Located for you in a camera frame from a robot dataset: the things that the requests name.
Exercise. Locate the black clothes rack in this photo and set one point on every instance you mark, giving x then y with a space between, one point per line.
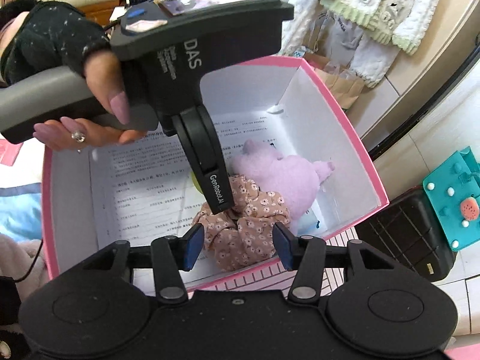
423 105

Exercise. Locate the purple plush toy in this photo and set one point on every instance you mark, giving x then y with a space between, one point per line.
285 180

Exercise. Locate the person's left hand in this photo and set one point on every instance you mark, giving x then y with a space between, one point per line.
56 41

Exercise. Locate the striped tablecloth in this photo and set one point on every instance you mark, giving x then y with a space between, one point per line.
335 243

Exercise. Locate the person's left forearm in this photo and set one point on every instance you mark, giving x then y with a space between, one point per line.
11 63

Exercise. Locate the black suitcase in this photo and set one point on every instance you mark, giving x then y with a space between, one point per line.
405 232

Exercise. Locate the brown paper bag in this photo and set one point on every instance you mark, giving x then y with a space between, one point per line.
345 90

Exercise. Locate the printed paper sheet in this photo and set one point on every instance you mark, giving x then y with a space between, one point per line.
150 180

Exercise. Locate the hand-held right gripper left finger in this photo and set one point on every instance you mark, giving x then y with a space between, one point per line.
193 247

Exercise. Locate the pink cardboard box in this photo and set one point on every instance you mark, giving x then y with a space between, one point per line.
318 127

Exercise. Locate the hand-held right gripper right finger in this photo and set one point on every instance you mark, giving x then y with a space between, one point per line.
283 245

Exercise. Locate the blue white bed quilt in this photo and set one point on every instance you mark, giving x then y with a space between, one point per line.
18 210

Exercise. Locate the green ball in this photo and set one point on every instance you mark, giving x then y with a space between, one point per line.
197 185

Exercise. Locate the white fluffy pajama pants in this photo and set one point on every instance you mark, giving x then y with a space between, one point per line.
371 60

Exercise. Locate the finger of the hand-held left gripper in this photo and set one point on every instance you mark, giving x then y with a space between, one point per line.
210 157

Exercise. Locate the floral pink scrunchie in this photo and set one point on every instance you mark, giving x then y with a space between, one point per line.
247 240

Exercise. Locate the person's fluffy clothing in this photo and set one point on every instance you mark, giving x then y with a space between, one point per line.
15 262

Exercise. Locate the teal felt handbag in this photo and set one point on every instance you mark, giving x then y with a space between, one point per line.
446 210

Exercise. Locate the beige wooden wardrobe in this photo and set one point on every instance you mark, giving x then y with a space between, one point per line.
431 63

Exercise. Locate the grey wardrobe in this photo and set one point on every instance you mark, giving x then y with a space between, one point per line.
450 127

